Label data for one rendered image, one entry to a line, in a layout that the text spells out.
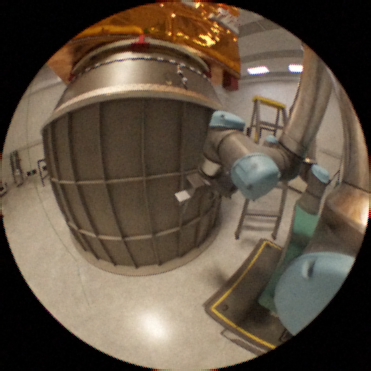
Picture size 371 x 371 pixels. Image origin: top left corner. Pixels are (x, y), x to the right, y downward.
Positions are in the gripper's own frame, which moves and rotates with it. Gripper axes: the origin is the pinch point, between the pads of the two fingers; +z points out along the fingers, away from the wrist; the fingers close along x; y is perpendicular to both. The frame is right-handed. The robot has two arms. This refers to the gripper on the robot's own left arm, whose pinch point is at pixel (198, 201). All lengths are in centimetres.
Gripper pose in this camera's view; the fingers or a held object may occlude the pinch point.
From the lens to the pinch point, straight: 45.5
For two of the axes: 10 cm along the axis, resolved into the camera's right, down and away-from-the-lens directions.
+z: -1.5, 6.7, 7.3
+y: -5.1, -6.8, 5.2
